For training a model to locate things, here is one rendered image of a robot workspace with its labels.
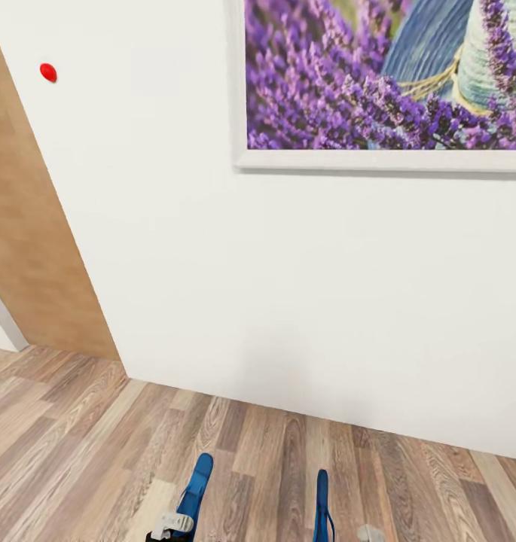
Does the sandal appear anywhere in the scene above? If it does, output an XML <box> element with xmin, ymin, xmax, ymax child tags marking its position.
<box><xmin>173</xmin><ymin>453</ymin><xmax>214</xmax><ymax>542</ymax></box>
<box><xmin>313</xmin><ymin>468</ymin><xmax>335</xmax><ymax>542</ymax></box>

